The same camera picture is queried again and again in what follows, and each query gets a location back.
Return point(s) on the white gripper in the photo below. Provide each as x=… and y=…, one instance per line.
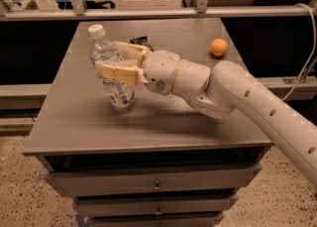
x=160, y=71

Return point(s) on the clear plastic water bottle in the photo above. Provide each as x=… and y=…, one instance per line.
x=105, y=55

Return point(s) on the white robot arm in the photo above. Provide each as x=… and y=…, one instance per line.
x=216, y=91

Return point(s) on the black snack bar wrapper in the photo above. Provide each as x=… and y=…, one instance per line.
x=142, y=41

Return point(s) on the orange fruit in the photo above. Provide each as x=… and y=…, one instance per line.
x=218, y=47

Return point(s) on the grey drawer cabinet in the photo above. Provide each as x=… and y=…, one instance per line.
x=78, y=130

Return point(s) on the middle grey drawer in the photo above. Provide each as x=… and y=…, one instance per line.
x=156, y=205

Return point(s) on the grey drawer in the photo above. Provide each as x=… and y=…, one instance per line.
x=134, y=181
x=156, y=205
x=201, y=219

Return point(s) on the top grey drawer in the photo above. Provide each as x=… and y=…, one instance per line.
x=134, y=181

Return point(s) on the bottom grey drawer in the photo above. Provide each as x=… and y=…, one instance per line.
x=201, y=219

